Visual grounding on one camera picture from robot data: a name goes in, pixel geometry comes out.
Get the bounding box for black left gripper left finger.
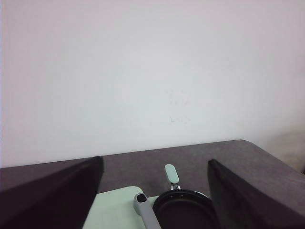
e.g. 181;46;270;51
0;156;104;229

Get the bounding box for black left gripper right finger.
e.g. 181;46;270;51
207;159;305;229

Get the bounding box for mint green breakfast maker base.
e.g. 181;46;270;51
133;193;161;229

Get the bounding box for breakfast maker hinged lid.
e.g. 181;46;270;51
83;186;145;229

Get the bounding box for small black frying pan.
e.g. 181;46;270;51
153;164;220;229

